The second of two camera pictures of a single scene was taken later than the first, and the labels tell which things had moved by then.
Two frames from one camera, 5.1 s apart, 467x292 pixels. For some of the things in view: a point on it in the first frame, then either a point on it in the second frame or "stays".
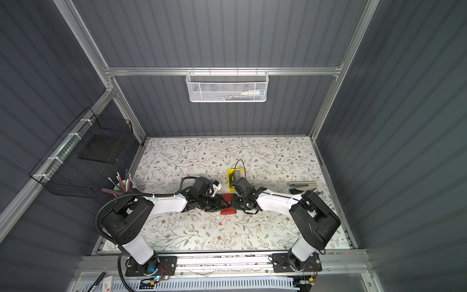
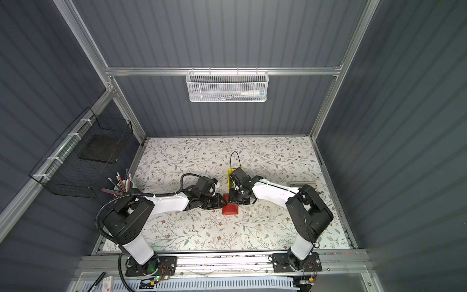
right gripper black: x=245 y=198 -> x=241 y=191
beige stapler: x=304 y=185 stays
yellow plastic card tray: x=233 y=176 stays
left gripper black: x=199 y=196 stays
